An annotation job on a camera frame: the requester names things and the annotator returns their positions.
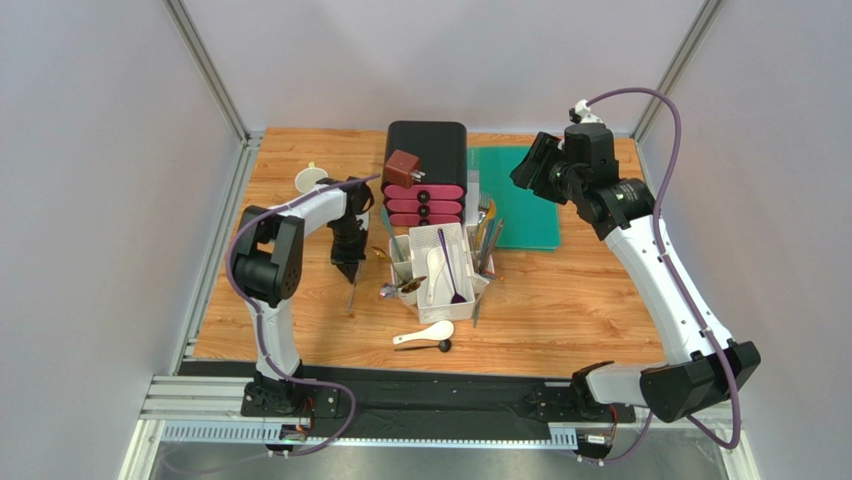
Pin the teal plastic knife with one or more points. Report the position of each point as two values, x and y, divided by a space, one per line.
385 218

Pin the large silver fork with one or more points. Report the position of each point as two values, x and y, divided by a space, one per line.
483 208

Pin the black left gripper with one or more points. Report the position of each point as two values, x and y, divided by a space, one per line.
348 261

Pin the black small spoon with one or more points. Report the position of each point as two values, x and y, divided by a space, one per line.
443 346

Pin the teal cutting mat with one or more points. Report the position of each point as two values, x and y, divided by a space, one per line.
531 223

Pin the yellow-green mug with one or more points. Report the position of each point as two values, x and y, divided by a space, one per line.
309 177

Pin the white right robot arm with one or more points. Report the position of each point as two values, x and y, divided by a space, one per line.
704 365

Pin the black mounting rail base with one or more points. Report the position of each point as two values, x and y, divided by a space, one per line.
398 404

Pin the purple metal spoon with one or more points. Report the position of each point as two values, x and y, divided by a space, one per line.
457 297

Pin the black and pink drawer box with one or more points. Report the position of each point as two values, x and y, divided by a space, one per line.
440 198

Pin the gold handled knife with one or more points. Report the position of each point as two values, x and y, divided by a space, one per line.
489 217

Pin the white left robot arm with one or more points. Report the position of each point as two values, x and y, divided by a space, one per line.
264 265

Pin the silver spoon in caddy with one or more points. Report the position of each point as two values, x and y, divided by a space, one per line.
389 291

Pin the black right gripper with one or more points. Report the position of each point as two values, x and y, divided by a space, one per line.
540 168

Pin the white perforated utensil caddy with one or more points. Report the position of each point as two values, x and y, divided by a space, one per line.
416 243

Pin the small silver fork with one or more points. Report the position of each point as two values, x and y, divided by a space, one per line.
351 298

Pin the white ceramic spoon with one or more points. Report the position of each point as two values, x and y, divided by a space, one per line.
435 261
438 331

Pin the teal plastic spoon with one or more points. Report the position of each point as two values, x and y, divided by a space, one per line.
478 310

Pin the gold spoon in caddy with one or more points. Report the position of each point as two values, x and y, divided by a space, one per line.
381 254

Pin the brown relay block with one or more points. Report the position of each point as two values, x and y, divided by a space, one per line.
402 169

